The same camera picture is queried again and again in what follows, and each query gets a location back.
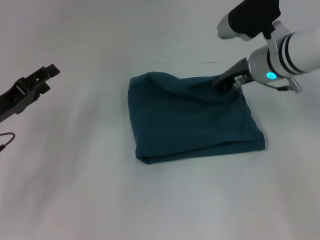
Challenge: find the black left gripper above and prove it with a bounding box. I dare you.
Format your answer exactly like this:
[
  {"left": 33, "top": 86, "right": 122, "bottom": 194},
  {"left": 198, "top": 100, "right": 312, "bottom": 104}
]
[{"left": 0, "top": 63, "right": 61, "bottom": 123}]

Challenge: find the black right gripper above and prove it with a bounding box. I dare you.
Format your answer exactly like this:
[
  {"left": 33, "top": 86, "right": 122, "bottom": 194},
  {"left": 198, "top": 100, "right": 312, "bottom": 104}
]
[{"left": 211, "top": 57, "right": 251, "bottom": 96}]

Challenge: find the teal blue t-shirt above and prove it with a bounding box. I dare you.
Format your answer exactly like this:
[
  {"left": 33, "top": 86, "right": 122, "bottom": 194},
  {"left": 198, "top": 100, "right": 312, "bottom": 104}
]
[{"left": 127, "top": 71, "right": 266, "bottom": 166}]

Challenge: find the red-brown cable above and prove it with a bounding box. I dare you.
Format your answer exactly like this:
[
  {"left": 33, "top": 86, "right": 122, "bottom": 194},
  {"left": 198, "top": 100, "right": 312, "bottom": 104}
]
[{"left": 0, "top": 132, "right": 16, "bottom": 152}]

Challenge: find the silver plug with cable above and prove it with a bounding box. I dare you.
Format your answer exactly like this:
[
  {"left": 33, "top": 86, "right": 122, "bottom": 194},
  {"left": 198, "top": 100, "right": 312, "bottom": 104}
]
[{"left": 264, "top": 76, "right": 303, "bottom": 94}]

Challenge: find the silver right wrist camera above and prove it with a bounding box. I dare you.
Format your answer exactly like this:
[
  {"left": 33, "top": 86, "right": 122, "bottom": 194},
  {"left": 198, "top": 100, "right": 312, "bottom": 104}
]
[{"left": 215, "top": 0, "right": 282, "bottom": 41}]

